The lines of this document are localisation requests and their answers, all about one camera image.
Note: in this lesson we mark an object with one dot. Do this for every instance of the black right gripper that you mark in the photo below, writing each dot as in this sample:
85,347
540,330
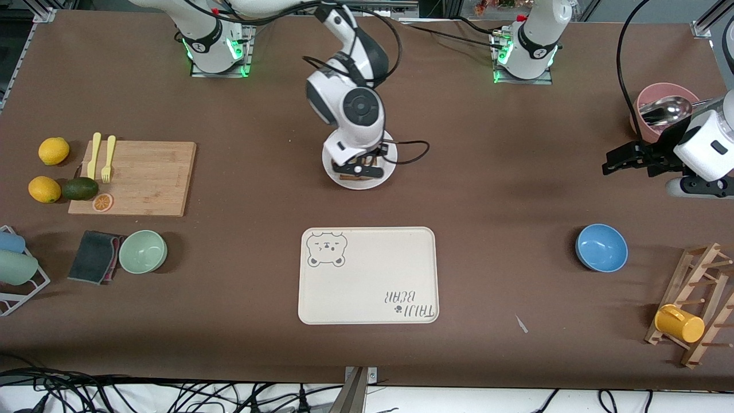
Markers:
377,151

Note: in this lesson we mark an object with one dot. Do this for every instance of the metal clamp bracket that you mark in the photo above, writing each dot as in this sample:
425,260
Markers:
352,396

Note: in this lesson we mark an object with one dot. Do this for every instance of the pale green cup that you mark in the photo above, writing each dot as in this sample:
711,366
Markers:
16,268

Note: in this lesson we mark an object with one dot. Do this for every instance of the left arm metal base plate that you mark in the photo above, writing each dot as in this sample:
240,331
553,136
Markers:
547,80

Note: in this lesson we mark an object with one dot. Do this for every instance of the wooden cup rack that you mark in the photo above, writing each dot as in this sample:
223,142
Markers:
697,275

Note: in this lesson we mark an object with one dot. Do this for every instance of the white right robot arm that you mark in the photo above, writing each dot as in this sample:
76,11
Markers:
355,109

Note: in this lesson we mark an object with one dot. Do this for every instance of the light green bowl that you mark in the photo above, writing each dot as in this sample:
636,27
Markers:
143,252

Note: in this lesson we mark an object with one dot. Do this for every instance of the grey and pink folded cloth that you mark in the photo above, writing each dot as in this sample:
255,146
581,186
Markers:
92,258

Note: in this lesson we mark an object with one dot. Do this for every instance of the small grey tape scrap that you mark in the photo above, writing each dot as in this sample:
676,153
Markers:
522,324

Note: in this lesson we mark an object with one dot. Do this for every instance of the dark green avocado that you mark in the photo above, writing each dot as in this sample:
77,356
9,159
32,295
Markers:
80,189

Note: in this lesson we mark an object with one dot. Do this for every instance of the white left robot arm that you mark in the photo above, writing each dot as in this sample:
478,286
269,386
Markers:
536,40

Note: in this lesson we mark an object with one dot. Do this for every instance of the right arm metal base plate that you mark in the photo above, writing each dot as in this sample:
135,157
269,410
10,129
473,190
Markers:
248,54

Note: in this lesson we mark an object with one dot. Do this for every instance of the blue bowl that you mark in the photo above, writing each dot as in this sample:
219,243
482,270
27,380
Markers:
602,248

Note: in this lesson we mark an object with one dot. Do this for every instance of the orange slice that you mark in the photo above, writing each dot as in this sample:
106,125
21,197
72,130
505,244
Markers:
103,202

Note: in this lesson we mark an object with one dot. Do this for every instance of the yellow lemon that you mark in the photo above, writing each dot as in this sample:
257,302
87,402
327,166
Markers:
54,151
45,190

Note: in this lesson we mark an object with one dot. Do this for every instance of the yellow cup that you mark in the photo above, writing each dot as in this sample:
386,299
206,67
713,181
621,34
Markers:
679,324

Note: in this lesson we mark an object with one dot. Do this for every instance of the pink bowl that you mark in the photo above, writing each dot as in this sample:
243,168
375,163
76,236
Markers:
659,90

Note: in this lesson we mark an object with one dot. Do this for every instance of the yellow plastic fork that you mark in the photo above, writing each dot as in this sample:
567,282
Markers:
108,163

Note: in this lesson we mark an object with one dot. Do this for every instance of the wooden cutting board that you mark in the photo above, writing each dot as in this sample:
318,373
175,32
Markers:
149,183

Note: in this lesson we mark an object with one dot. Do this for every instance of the round white plate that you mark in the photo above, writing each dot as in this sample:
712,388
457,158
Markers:
390,166

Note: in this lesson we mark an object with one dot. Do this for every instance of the light blue cup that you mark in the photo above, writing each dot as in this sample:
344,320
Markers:
10,242

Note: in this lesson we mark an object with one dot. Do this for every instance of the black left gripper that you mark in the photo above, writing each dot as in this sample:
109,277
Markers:
655,156

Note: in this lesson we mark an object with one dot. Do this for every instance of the metal spoon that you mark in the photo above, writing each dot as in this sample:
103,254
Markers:
665,110

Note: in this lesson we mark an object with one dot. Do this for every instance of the yellow plastic knife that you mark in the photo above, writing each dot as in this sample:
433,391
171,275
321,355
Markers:
94,155

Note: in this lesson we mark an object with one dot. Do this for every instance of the beige bear print tray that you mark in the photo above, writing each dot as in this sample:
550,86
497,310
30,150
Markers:
367,281

